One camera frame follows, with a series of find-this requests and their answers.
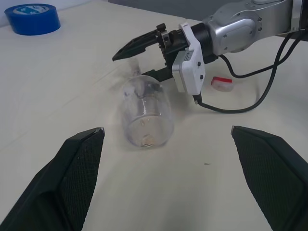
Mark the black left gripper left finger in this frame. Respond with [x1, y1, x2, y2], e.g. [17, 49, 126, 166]
[0, 127, 106, 231]

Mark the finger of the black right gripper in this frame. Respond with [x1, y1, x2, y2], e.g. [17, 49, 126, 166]
[141, 67, 174, 82]
[112, 29, 159, 62]

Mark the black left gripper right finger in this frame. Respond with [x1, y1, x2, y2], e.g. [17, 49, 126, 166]
[230, 125, 308, 231]

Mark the red and white bottle cap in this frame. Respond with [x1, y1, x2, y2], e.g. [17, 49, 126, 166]
[210, 76, 233, 92]

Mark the blue tape roll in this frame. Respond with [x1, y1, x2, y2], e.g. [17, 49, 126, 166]
[4, 3, 61, 36]

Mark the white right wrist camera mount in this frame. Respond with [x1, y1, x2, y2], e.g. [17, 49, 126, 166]
[171, 23, 206, 96]

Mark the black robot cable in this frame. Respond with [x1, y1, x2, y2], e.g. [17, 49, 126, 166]
[192, 28, 308, 114]
[218, 33, 293, 79]

